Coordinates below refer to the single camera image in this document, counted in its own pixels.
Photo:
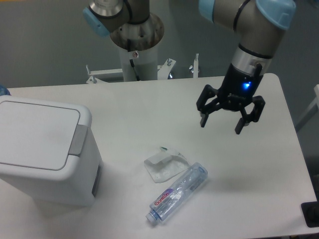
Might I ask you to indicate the clear empty plastic water bottle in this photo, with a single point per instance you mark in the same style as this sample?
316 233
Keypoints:
176 194

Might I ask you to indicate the white furniture at right edge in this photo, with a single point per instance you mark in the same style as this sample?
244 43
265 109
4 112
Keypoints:
309 112

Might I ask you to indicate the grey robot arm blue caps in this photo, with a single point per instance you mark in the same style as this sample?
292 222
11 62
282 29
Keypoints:
260 23

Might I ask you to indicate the clear crumpled plastic wrapper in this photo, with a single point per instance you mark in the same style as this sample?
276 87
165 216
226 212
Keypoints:
165 164

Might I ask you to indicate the white push-lid trash can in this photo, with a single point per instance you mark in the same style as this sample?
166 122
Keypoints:
48 150

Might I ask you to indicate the black device at table edge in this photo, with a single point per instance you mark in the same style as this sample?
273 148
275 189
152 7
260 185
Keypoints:
311 213

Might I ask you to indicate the blue object at left edge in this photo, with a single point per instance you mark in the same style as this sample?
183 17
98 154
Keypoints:
4 91

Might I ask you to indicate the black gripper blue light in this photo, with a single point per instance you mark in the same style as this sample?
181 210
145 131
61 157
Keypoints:
236 92

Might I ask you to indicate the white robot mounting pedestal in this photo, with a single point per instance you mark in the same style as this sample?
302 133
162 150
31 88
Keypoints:
139 42

